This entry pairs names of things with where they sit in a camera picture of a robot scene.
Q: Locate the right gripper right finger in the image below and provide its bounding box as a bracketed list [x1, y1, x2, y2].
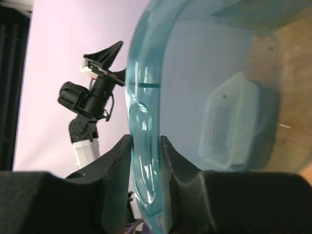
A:
[160, 136, 312, 234]

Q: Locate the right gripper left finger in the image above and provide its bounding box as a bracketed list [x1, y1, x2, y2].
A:
[0, 135, 131, 234]

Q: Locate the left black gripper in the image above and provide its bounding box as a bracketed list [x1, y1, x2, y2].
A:
[83, 40, 126, 101]

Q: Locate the white perforated plastic basket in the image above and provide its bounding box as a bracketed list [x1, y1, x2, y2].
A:
[197, 72, 260, 171]

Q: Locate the clear blue plastic tub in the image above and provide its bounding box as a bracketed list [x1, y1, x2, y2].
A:
[126, 0, 312, 234]

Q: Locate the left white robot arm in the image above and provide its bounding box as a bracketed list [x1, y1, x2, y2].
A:
[58, 40, 126, 168]

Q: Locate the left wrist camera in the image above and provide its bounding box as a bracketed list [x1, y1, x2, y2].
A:
[80, 59, 98, 79]

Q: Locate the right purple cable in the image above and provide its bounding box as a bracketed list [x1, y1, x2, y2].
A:
[124, 219, 152, 234]

